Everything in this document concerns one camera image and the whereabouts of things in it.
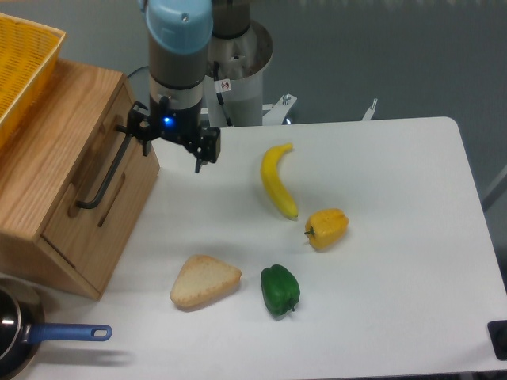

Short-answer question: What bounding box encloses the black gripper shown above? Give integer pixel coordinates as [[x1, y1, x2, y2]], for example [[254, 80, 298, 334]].
[[116, 97, 221, 173]]

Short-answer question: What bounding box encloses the wooden top drawer black handle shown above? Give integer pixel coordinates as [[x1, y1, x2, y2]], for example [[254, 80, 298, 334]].
[[41, 84, 148, 254]]

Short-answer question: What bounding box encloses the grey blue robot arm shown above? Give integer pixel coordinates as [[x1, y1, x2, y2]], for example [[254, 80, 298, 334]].
[[116, 1, 250, 171]]

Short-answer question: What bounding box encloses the wooden drawer cabinet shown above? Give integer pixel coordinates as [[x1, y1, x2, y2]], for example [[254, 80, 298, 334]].
[[0, 58, 161, 301]]

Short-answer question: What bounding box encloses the yellow banana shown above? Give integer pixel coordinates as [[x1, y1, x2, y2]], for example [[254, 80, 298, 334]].
[[260, 143, 299, 220]]

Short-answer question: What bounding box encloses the triangular bread slice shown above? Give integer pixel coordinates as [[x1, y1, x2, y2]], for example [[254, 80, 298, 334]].
[[170, 255, 242, 309]]

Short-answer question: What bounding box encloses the yellow plastic basket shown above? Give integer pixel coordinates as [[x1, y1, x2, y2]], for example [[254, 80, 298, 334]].
[[1, 13, 67, 146]]

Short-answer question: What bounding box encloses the yellow bell pepper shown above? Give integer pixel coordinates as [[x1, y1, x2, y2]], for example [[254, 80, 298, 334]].
[[304, 208, 349, 251]]

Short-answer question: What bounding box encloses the green bell pepper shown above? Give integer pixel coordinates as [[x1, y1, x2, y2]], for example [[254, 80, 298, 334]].
[[261, 264, 300, 317]]

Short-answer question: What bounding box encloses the black device at table edge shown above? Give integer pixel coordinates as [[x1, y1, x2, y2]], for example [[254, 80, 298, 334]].
[[487, 320, 507, 361]]

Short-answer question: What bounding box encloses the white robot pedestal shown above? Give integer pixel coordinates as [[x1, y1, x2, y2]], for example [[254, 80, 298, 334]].
[[204, 21, 273, 127]]

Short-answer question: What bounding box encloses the white table frame bracket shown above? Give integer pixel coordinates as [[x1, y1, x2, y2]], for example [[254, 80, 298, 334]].
[[197, 93, 379, 127]]

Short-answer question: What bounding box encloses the black pan blue handle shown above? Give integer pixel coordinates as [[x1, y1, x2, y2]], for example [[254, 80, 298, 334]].
[[1, 278, 112, 379]]

